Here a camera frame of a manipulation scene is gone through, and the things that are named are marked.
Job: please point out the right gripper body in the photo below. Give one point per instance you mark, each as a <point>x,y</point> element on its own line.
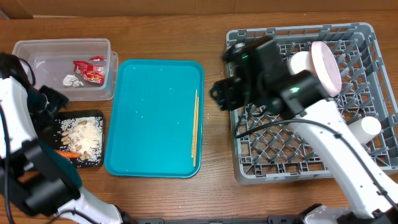
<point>237,93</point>

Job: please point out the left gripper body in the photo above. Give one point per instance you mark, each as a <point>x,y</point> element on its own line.
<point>44,102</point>

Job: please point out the foil ball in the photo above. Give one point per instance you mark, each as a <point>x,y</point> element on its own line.
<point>71,81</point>

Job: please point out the wooden chopstick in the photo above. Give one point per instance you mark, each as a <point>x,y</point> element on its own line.
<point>194,122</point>
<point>195,150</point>

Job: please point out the peanuts and rice scraps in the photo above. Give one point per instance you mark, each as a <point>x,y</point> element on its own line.
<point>84,136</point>

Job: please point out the orange carrot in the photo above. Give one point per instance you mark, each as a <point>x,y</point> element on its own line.
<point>68,154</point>

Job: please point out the red snack wrapper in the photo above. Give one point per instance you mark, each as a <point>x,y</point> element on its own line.
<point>93,70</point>

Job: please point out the white bowl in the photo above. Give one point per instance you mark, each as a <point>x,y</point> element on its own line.
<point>299,62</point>

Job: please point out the pink dinner plate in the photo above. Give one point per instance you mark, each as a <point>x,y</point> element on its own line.
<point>326,68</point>

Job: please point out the white cup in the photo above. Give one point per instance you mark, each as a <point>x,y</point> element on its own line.
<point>365,129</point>

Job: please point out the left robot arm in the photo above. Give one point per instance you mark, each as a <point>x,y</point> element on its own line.
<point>34,177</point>

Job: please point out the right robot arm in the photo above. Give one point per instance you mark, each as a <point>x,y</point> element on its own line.
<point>303,96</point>

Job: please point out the grey dishwasher rack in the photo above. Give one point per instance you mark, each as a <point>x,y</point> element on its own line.
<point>278,154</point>

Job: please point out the black tray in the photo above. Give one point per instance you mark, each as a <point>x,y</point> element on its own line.
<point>52,139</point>

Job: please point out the clear plastic bin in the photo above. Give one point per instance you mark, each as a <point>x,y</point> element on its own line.
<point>51,60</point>

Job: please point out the teal serving tray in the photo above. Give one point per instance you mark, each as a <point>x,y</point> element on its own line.
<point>151,125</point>

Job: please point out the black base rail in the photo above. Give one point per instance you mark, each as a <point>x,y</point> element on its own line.
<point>273,219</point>

